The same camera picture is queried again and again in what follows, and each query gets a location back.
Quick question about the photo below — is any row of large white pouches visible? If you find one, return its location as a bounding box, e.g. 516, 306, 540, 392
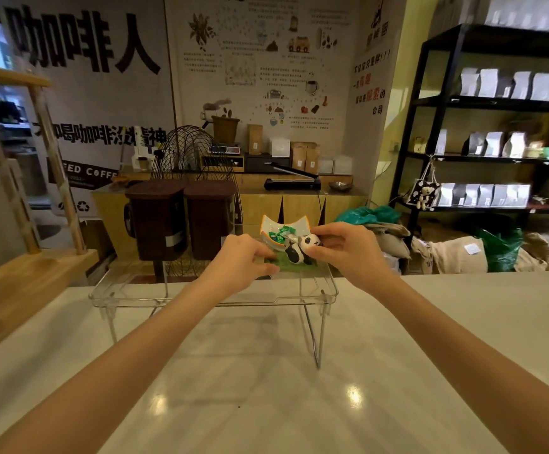
485, 0, 549, 34

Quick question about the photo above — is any row of small white bags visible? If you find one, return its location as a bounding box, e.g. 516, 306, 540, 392
436, 183, 532, 208

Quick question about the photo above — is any tan burlap sack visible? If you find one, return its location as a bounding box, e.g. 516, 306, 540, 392
515, 232, 549, 273

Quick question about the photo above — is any black drawer box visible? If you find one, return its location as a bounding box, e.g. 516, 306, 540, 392
245, 155, 292, 174

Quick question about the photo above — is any wooden counter cabinet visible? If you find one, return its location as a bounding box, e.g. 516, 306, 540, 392
92, 172, 370, 261

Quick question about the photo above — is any illustrated coffee wall poster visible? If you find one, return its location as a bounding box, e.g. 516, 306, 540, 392
165, 0, 361, 140

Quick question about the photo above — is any black metal shelf rack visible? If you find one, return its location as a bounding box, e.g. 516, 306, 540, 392
390, 23, 549, 254

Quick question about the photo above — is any hanging bag with plush toy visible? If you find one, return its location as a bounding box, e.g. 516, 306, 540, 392
406, 157, 441, 212

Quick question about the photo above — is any white coffee grinder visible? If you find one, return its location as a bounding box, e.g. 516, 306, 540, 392
131, 126, 155, 172

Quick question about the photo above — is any dark brown bin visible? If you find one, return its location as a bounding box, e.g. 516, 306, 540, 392
184, 180, 238, 261
124, 180, 188, 262

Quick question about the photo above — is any row of silver white bags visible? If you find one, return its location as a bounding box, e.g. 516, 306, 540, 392
434, 129, 527, 159

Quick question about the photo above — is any brown plant pot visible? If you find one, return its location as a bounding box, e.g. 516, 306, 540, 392
211, 115, 241, 145

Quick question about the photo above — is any wooden drawer box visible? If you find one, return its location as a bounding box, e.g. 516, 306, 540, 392
201, 154, 246, 173

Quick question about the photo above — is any teal plastic bag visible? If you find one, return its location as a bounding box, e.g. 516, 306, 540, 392
334, 205, 402, 226

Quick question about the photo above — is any person's left hand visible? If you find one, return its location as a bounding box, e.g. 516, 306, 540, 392
198, 234, 279, 304

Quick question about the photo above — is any tall brown paper bag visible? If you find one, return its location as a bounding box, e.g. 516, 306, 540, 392
248, 124, 265, 156

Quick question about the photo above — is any black heat sealer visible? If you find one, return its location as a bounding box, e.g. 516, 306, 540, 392
263, 162, 322, 191

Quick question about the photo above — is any dark green plastic bag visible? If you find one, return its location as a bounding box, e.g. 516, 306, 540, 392
474, 226, 524, 273

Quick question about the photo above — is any clear acrylic riser stand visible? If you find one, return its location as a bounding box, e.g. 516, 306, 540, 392
88, 259, 339, 370

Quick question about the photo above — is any black wire fan guard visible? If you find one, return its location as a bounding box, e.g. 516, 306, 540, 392
150, 125, 243, 280

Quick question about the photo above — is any light wooden shelf stand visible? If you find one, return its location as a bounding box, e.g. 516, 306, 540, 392
0, 61, 100, 364

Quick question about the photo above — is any person's right hand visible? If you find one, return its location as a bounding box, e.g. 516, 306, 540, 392
301, 222, 400, 293

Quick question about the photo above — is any panda figurine ornament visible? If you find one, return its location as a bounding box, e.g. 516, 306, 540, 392
260, 214, 325, 276

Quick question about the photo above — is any beige sack with white label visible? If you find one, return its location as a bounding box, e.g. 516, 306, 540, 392
411, 236, 489, 276

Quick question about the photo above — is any row of white coffee bags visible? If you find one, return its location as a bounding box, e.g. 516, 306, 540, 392
459, 67, 549, 103

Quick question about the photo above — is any grey burlap sack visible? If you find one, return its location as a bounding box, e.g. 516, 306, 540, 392
364, 223, 412, 260

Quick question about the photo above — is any person's left forearm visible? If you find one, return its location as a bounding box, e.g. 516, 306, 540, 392
0, 279, 223, 454

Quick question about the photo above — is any banner with large black letters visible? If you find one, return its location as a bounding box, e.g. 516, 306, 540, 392
0, 0, 177, 219

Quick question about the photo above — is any narrow poster with handwriting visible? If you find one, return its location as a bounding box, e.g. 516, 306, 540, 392
344, 0, 408, 194

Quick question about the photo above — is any person's right forearm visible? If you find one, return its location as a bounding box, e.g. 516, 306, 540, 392
374, 273, 549, 454

